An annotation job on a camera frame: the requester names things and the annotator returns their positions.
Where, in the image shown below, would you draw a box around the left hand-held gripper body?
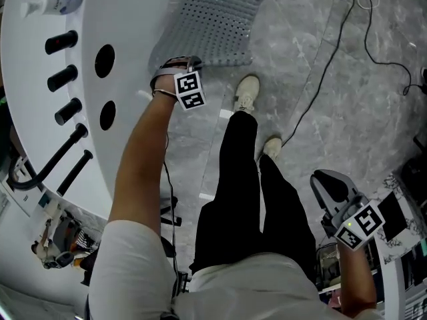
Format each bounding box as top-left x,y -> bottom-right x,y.
149,55 -> 206,112

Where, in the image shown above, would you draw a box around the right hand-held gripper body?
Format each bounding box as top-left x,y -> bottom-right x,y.
320,191 -> 386,252

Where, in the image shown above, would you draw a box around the grey perforated bath mat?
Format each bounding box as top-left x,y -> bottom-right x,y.
148,0 -> 266,68

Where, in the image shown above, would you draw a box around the person's left forearm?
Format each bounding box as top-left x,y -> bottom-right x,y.
108,90 -> 178,235

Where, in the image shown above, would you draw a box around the person's right forearm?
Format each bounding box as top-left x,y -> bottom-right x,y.
336,241 -> 378,318

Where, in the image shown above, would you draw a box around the black flat square panel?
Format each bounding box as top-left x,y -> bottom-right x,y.
378,191 -> 408,242

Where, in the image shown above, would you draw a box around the grey marble floor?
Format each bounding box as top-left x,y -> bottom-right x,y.
136,0 -> 427,281

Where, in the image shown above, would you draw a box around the person's left cream shoe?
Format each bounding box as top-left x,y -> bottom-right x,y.
232,75 -> 261,114

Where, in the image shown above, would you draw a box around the person's cream shoe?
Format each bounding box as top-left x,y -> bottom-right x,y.
262,137 -> 283,161
232,75 -> 261,114

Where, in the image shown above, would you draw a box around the marble patterned counter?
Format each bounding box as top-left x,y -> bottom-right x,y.
382,173 -> 427,265

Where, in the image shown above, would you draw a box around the person's right cream shoe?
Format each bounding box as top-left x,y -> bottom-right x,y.
262,137 -> 283,161

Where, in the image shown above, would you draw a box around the black bulky equipment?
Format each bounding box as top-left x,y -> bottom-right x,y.
399,134 -> 427,209

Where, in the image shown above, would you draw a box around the person's black trousers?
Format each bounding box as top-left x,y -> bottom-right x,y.
189,111 -> 317,283

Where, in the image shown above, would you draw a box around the black folding stand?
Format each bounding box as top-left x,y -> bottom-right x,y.
159,194 -> 183,227

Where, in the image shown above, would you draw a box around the black round tap knob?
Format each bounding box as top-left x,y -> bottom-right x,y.
44,29 -> 79,56
54,97 -> 83,127
47,64 -> 79,93

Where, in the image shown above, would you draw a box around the person's white shirt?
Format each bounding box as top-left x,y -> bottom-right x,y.
87,219 -> 385,320

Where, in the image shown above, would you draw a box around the black hand shower wand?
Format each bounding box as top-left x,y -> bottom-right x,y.
56,149 -> 95,197

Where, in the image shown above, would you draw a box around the black curved tub spout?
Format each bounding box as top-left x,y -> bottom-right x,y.
9,123 -> 89,191

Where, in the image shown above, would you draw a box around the white pump lotion bottle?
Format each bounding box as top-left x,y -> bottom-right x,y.
20,0 -> 85,18

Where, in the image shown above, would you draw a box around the pile of mixed clutter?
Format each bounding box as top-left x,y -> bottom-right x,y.
31,207 -> 101,270

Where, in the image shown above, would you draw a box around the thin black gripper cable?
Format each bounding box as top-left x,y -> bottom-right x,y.
161,135 -> 179,279

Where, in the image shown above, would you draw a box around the long black power cable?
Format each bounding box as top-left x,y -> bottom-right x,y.
281,0 -> 355,147

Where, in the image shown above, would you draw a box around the curled black power cable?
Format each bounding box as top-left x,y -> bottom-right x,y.
358,0 -> 427,97

